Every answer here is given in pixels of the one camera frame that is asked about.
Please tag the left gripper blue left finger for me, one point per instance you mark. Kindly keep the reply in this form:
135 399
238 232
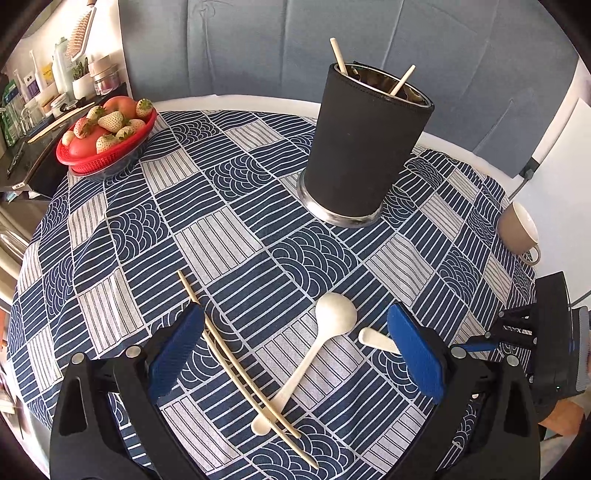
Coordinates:
150 375

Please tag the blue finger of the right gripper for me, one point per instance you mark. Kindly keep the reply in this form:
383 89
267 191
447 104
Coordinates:
516 327

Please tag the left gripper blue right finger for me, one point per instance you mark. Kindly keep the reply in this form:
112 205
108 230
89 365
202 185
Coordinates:
448 380

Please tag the beige chopstick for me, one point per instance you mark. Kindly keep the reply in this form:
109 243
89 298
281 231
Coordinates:
244 383
285 437

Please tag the small white cartoon spoon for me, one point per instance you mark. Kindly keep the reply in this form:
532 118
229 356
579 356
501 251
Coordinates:
374 339

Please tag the large white plastic spoon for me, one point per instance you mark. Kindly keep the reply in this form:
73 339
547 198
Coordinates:
335 315

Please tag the person's right hand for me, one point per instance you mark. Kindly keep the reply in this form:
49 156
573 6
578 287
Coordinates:
568 415

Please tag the beige ceramic mug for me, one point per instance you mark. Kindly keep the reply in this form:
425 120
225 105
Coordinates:
519 233

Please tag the blue patterned tablecloth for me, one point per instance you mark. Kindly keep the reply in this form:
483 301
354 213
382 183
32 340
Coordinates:
212 206

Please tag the red fruit basket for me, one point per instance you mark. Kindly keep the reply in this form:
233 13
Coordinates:
90 164

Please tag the black side shelf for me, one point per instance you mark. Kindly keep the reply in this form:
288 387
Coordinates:
32 168

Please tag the pale strawberry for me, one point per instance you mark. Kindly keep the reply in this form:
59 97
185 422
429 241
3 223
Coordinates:
112 122

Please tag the black cylindrical utensil holder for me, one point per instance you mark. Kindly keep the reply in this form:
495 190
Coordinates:
362 140

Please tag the red apple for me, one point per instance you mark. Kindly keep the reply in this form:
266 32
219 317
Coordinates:
124 104

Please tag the grey blue backdrop cloth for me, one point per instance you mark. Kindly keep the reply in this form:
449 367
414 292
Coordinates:
497 71

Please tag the chopstick in holder right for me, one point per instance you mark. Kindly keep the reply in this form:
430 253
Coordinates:
401 82

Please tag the chopstick in holder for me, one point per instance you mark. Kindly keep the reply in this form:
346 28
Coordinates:
401 82
338 56

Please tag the white potted plant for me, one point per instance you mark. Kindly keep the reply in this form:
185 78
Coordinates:
82 81

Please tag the glass jar pink contents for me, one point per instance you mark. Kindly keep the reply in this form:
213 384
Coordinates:
105 75

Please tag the white spray bottle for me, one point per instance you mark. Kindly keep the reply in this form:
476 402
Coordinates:
62 68

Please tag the chopstick in holder left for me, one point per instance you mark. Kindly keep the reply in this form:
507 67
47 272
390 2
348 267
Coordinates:
338 56

